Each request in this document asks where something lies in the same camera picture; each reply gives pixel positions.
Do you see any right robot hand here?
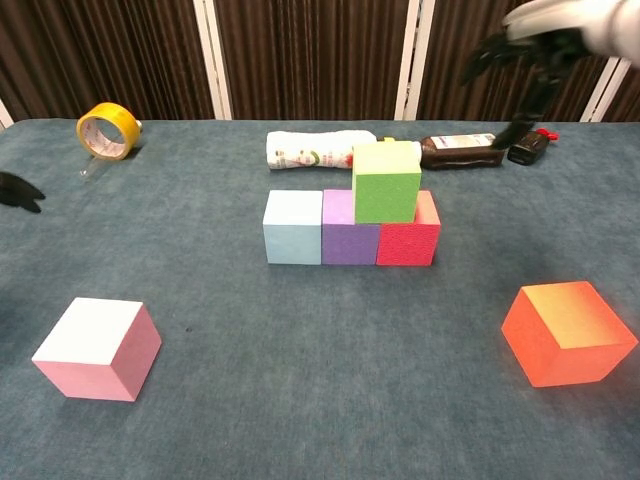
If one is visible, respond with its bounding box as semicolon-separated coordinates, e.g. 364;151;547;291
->
459;0;616;150

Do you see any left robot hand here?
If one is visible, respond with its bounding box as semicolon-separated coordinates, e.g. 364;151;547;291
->
0;171;47;215

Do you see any pink foam cube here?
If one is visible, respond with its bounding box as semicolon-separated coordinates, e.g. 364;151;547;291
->
31;296;163;403

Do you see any green foam cube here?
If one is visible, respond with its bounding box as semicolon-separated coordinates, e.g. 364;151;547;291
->
351;140;422;225

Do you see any red foam cube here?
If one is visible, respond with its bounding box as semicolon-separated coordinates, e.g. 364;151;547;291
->
375;189;442;267

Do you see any light blue foam cube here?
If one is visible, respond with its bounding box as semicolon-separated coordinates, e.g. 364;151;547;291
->
262;189;325;266

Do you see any purple foam cube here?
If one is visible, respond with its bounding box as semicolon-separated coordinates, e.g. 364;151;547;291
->
321;188;382;266

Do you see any small black bottle red cap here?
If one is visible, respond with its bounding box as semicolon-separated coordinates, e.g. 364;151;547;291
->
506;128;560;166

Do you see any yellow tape roll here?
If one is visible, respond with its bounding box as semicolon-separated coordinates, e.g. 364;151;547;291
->
75;102;142;162

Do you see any brown medicine bottle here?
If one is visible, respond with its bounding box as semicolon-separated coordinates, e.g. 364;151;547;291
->
417;132;506;171

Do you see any white labelled drink bottle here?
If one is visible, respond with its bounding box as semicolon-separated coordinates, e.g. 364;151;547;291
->
265;128;397;173

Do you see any orange foam cube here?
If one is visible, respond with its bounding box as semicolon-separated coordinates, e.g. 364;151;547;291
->
500;280;640;389

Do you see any teal felt table mat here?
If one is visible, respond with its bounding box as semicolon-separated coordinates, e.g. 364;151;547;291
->
0;118;640;480

